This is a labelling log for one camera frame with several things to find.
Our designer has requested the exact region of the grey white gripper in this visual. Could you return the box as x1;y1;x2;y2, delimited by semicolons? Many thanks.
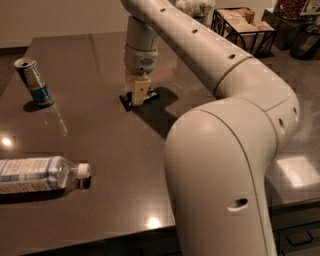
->
124;44;158;106

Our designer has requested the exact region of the black rxbar chocolate bar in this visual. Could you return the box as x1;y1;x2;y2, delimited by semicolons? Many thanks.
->
119;88;160;111

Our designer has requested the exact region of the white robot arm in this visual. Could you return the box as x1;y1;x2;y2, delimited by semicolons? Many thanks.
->
121;0;300;256

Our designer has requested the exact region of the metal cup with cotton swabs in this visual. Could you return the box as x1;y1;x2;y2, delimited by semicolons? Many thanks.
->
175;0;215;25

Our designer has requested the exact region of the red bull can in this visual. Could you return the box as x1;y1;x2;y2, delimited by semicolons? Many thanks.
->
14;57;54;108

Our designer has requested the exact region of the clear plastic water bottle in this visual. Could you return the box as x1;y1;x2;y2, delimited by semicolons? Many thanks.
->
0;156;91;195

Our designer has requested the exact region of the dark stand under jar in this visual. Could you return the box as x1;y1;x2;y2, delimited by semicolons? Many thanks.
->
262;8;320;60

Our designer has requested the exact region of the glass jar with nuts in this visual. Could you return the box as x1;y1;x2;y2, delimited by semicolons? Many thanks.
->
274;0;320;21

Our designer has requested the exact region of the black wire basket with packets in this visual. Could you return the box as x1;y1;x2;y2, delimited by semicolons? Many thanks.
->
211;7;276;58

